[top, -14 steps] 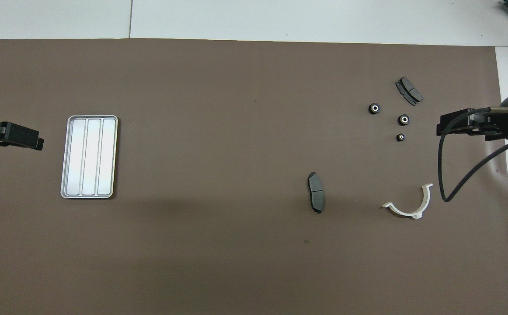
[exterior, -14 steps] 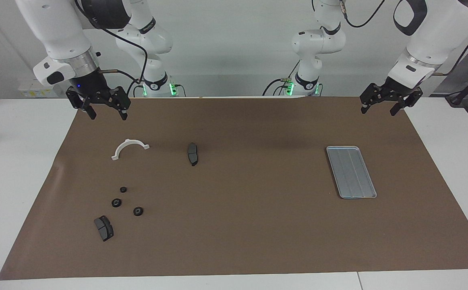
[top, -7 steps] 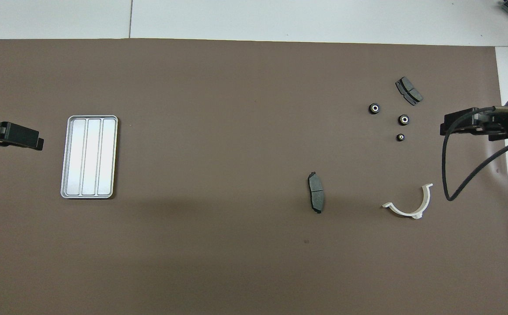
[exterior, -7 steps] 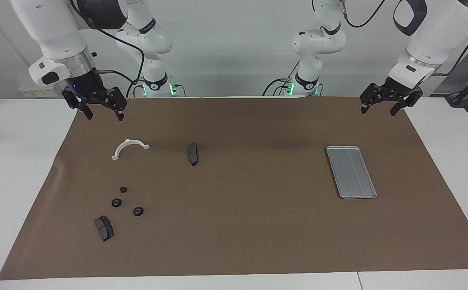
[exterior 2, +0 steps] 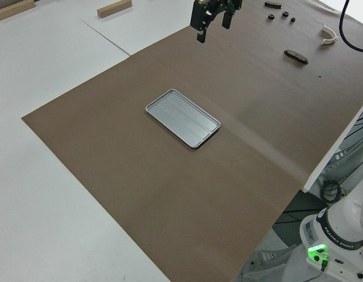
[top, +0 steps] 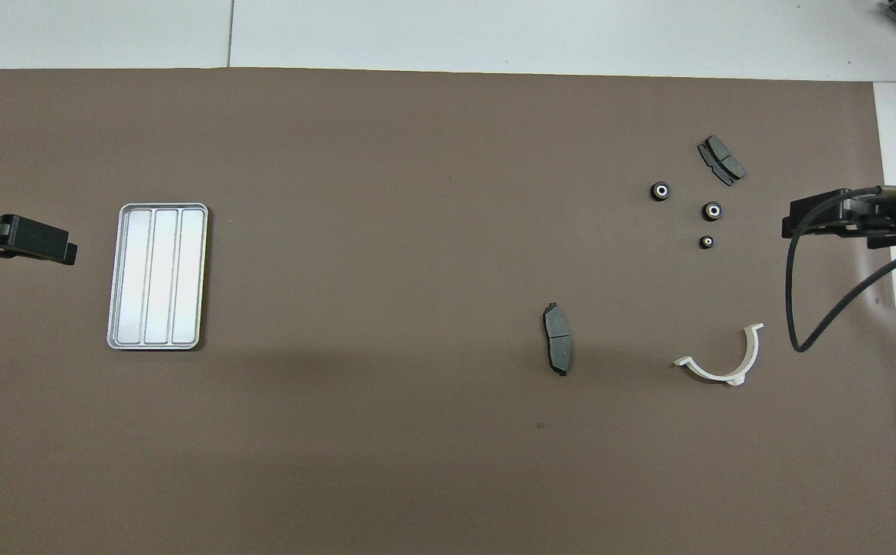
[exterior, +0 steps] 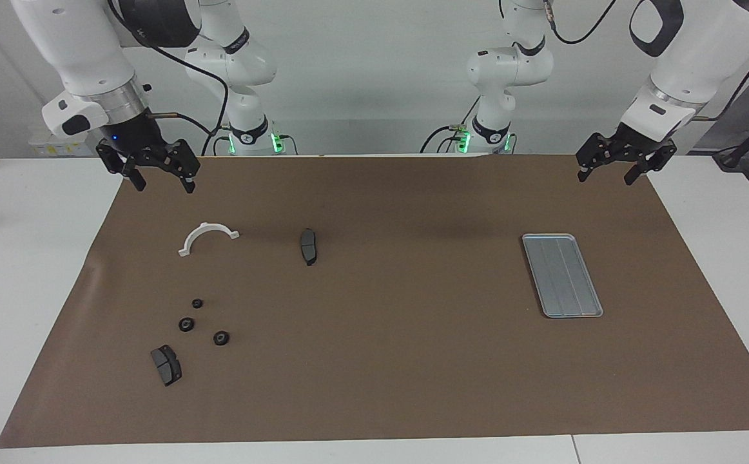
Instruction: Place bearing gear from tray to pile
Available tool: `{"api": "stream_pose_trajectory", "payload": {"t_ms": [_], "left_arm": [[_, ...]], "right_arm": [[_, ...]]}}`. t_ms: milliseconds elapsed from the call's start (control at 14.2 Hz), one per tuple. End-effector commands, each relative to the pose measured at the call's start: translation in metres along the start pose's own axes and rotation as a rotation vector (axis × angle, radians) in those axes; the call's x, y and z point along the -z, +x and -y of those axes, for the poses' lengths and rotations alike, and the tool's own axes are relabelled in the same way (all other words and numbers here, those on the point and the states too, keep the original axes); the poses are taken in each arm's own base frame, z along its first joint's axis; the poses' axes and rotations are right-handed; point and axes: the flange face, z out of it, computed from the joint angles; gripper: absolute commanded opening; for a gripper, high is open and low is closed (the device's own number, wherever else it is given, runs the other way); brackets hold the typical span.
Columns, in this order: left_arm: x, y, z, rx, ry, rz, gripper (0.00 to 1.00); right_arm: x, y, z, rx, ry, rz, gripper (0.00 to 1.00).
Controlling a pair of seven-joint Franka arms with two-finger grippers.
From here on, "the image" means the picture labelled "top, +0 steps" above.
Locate white curved plastic bracket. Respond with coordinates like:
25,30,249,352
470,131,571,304
673,323,765,386

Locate brown paper table mat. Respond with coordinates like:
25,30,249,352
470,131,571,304
0,68,896,555

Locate silver metal ridged tray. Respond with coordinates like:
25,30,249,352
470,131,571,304
106,203,209,352

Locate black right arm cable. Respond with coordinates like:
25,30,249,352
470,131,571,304
785,187,896,354

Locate short grey brake pad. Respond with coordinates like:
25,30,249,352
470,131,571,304
697,135,747,187

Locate long grey brake pad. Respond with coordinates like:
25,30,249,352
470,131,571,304
542,302,574,377

